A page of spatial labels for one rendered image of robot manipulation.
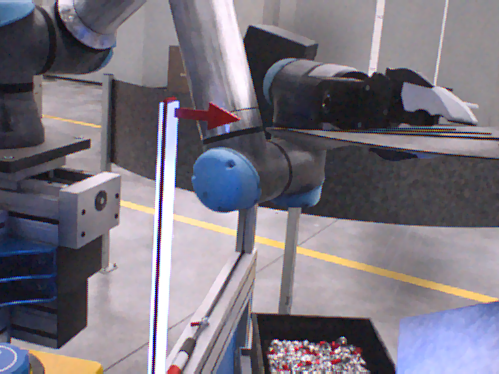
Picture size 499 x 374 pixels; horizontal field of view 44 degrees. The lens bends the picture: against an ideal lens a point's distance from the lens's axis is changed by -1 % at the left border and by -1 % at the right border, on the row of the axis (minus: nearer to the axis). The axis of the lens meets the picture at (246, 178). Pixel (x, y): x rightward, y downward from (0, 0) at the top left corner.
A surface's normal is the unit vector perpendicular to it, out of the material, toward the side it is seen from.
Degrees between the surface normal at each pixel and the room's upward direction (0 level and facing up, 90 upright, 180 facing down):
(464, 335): 55
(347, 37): 90
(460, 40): 90
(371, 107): 84
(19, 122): 72
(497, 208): 90
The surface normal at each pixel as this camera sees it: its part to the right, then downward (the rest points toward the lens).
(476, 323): -0.70, -0.52
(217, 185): -0.58, 0.16
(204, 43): -0.20, 0.07
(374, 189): -0.06, 0.25
